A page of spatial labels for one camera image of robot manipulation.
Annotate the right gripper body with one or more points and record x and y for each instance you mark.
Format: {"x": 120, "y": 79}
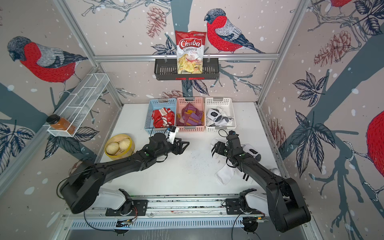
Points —
{"x": 223, "y": 149}

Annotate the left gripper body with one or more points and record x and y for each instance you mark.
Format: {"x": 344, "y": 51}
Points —
{"x": 169, "y": 148}

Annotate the white grey sport sock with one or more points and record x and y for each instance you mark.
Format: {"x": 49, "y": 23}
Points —
{"x": 252, "y": 151}

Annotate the plain white sock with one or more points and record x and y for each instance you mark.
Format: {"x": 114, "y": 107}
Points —
{"x": 225, "y": 174}

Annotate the red santa sock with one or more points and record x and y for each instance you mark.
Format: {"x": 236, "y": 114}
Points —
{"x": 167, "y": 117}
{"x": 157, "y": 117}

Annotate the white black sport sock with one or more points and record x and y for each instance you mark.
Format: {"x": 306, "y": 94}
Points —
{"x": 214, "y": 118}

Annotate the purple yellow striped sock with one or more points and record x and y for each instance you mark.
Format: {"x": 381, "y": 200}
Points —
{"x": 190, "y": 116}

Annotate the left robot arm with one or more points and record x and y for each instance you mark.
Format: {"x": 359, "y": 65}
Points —
{"x": 81, "y": 188}

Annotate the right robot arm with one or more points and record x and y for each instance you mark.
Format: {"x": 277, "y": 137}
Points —
{"x": 285, "y": 202}

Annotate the white plastic basket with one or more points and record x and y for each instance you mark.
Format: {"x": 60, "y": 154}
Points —
{"x": 225, "y": 107}

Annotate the pink plastic basket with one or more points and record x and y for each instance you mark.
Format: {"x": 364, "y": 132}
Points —
{"x": 198, "y": 102}

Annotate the yellow bamboo steamer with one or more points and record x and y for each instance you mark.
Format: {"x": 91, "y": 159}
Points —
{"x": 119, "y": 147}

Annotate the amber liquid jar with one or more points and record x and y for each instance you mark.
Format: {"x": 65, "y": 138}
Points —
{"x": 276, "y": 171}

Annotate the Chuba cassava chips bag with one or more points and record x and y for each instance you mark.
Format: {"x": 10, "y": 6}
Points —
{"x": 190, "y": 52}

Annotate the orange spice jar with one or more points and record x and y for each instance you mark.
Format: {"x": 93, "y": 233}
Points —
{"x": 62, "y": 124}

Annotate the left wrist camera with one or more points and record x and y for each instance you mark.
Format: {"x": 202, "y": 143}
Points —
{"x": 172, "y": 131}

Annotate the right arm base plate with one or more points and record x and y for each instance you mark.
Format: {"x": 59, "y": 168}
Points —
{"x": 233, "y": 207}

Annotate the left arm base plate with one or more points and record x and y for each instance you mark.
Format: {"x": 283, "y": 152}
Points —
{"x": 132, "y": 208}

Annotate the black wall basket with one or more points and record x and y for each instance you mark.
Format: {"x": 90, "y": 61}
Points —
{"x": 166, "y": 70}

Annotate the white wire wall shelf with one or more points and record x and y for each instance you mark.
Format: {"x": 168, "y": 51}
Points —
{"x": 79, "y": 104}

